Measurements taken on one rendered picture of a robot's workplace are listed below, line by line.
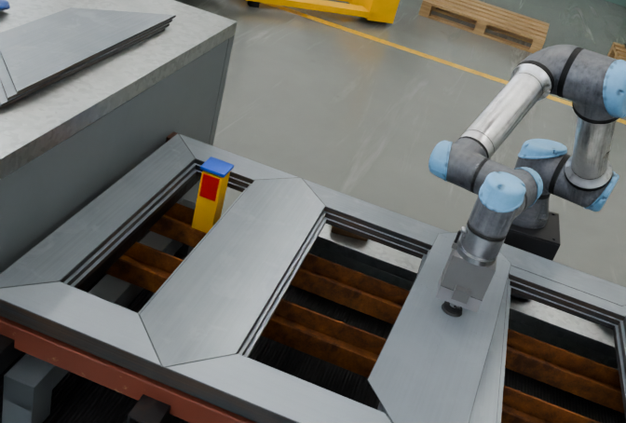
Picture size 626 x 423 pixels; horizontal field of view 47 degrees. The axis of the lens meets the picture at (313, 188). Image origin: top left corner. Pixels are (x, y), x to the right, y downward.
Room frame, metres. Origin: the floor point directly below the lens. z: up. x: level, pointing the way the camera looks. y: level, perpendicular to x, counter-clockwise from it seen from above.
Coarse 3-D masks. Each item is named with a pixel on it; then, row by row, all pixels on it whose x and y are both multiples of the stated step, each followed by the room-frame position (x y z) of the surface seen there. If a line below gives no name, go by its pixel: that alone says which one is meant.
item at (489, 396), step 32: (160, 192) 1.34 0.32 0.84; (128, 224) 1.20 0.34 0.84; (320, 224) 1.42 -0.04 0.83; (352, 224) 1.45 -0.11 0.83; (96, 256) 1.07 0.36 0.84; (416, 256) 1.41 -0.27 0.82; (160, 288) 1.03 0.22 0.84; (512, 288) 1.38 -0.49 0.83; (544, 288) 1.38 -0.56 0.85; (32, 320) 0.87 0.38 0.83; (256, 320) 1.01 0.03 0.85; (608, 320) 1.35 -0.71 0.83; (96, 352) 0.85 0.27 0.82; (128, 352) 0.85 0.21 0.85; (192, 384) 0.83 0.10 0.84; (480, 384) 1.00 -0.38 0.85; (256, 416) 0.81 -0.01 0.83; (480, 416) 0.92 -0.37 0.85
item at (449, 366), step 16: (400, 336) 1.07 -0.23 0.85; (416, 336) 1.08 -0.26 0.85; (384, 352) 1.01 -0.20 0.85; (400, 352) 1.02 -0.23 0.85; (416, 352) 1.04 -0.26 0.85; (432, 352) 1.05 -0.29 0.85; (448, 352) 1.06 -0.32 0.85; (432, 368) 1.01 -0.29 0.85; (448, 368) 1.02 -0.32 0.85; (464, 368) 1.03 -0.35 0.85; (480, 368) 1.04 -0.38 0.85; (464, 384) 0.99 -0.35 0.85
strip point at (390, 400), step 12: (372, 384) 0.93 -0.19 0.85; (384, 396) 0.91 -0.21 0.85; (396, 396) 0.91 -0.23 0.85; (384, 408) 0.88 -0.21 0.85; (396, 408) 0.89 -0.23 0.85; (408, 408) 0.89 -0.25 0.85; (420, 408) 0.90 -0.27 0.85; (396, 420) 0.86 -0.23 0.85; (408, 420) 0.87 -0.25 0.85; (420, 420) 0.87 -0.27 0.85; (432, 420) 0.88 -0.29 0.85; (444, 420) 0.89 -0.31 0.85; (456, 420) 0.90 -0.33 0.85
